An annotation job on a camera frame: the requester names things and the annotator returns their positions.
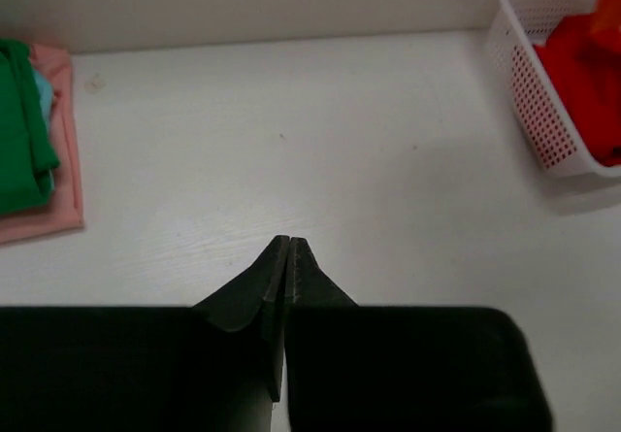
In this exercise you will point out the orange t shirt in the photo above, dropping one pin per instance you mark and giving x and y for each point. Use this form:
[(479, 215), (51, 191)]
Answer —
[(606, 16)]

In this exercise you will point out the green folded t shirt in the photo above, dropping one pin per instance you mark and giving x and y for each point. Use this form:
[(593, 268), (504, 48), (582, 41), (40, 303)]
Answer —
[(28, 158)]

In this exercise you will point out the red t shirt in basket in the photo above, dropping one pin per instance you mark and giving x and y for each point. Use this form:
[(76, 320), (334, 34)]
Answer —
[(586, 76)]

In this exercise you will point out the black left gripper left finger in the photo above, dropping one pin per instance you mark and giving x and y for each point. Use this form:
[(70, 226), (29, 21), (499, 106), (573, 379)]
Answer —
[(247, 317)]

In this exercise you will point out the light blue folded t shirt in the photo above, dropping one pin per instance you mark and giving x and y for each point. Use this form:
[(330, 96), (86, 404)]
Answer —
[(46, 95)]

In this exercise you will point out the pink folded t shirt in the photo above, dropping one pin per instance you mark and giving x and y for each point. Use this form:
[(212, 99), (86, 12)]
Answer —
[(64, 210)]

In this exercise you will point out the white plastic basket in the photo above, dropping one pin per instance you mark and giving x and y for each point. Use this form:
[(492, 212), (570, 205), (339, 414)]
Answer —
[(516, 28)]

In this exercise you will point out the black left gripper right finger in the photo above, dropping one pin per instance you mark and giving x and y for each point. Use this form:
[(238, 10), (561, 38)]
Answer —
[(307, 284)]

